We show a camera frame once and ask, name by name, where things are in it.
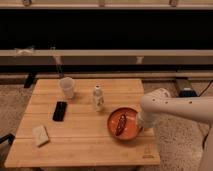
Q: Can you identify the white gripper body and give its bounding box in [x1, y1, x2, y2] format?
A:
[137, 111, 156, 130]

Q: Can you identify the orange ceramic bowl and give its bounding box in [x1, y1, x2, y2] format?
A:
[107, 107, 143, 141]

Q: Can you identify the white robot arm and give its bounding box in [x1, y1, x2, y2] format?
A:
[136, 88, 213, 171]

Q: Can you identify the dark brown food piece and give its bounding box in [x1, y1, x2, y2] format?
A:
[115, 114, 126, 136]

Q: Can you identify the black power box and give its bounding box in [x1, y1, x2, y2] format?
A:
[176, 78, 197, 97]

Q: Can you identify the small white bottle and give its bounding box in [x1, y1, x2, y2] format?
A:
[93, 85, 104, 112]

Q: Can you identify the wooden table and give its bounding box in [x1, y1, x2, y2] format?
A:
[5, 79, 160, 168]

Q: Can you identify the white plastic cup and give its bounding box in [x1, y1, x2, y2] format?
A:
[59, 77, 75, 98]

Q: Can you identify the black smartphone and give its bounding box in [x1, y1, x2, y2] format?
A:
[53, 101, 67, 121]

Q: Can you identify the beige sponge block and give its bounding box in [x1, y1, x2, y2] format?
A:
[33, 125, 49, 147]

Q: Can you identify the black object at left edge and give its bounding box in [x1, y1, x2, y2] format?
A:
[0, 134, 15, 144]

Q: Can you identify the black cable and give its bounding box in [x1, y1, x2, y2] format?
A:
[199, 79, 213, 98]

